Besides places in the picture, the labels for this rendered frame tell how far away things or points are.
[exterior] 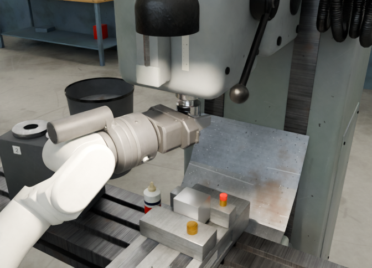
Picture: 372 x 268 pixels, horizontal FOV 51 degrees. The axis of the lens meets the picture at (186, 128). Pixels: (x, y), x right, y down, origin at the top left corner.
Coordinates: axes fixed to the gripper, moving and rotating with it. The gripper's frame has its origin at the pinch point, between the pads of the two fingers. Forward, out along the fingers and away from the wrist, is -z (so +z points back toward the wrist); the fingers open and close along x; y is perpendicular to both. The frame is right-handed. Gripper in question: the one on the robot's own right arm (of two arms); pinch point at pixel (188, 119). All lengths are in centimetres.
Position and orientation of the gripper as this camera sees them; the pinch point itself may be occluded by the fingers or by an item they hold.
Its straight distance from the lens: 74.7
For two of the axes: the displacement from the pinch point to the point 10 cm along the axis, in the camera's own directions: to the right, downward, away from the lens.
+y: -0.1, 9.1, 4.2
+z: -7.3, 2.8, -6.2
